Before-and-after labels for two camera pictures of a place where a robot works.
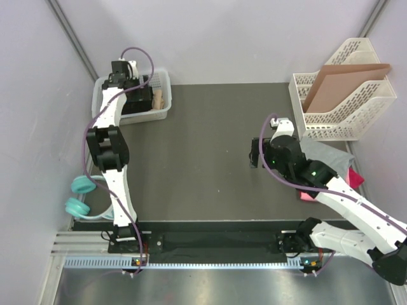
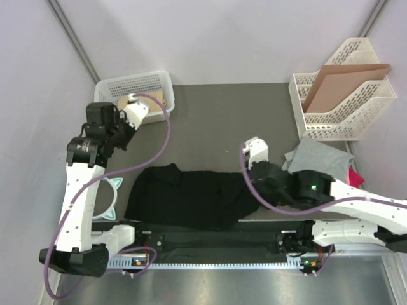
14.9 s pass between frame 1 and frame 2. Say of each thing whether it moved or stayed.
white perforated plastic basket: stayed
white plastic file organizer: stayed
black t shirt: moved
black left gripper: moved
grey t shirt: stayed
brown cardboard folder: stayed
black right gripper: moved
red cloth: stayed
